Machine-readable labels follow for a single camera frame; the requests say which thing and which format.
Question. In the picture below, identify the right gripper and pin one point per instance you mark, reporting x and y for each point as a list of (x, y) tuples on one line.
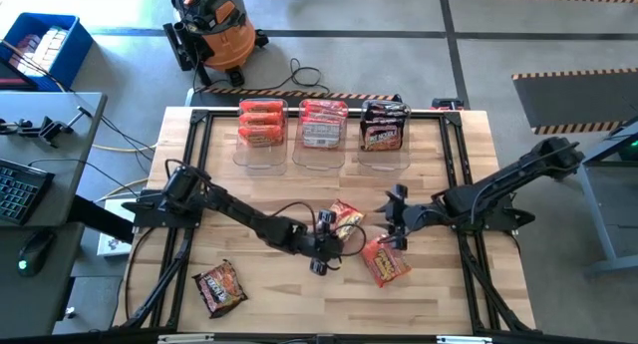
[(416, 218)]

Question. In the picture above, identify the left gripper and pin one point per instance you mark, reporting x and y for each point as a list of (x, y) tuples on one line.
[(314, 244)]

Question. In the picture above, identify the black fire noodle pack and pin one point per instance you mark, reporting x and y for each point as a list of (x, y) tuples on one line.
[(386, 105), (385, 117), (219, 288), (383, 137)]

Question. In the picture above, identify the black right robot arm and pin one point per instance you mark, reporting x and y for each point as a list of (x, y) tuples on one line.
[(498, 184)]

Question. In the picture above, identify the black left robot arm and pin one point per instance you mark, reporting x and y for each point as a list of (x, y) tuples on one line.
[(229, 202)]

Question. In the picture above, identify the clear plastic bin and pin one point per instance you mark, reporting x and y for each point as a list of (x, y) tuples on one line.
[(384, 160), (259, 157), (319, 158)]

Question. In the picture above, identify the small black clamp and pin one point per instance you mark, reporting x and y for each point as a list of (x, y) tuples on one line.
[(397, 99)]

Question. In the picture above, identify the red black device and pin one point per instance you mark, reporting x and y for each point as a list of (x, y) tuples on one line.
[(447, 103)]

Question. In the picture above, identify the grey metal cart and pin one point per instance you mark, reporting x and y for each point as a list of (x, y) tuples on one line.
[(605, 219)]

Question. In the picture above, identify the white printed box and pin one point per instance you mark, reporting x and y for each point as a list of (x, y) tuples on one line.
[(112, 244)]

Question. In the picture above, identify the orange shop vacuum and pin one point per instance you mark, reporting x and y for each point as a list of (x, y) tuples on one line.
[(226, 40)]

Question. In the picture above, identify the green-lit black device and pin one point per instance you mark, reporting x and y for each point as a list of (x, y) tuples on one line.
[(632, 145)]

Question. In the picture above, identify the small metal caster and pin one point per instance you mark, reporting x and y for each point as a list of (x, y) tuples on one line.
[(70, 312)]

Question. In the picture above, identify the grey desk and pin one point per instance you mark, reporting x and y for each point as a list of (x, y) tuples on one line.
[(60, 154)]

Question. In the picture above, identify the black computer mouse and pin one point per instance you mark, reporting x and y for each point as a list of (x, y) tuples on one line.
[(32, 251)]

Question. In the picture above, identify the black desk clamp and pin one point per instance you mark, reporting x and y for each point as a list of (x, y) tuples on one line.
[(47, 129)]

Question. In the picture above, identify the black backlit keyboard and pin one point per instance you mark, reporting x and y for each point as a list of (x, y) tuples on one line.
[(20, 189)]

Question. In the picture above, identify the blue plastic crate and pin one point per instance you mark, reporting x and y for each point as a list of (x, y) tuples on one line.
[(77, 50)]

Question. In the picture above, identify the white red boxes stack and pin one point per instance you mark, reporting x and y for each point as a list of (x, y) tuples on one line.
[(42, 47)]

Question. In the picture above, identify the dark flat case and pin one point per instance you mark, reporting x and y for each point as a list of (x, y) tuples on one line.
[(12, 80)]

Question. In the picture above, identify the black aluminium frame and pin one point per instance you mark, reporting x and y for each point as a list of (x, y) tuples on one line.
[(291, 113)]

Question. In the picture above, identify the silver metal bracket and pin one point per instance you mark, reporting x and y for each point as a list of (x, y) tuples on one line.
[(463, 339), (184, 338)]

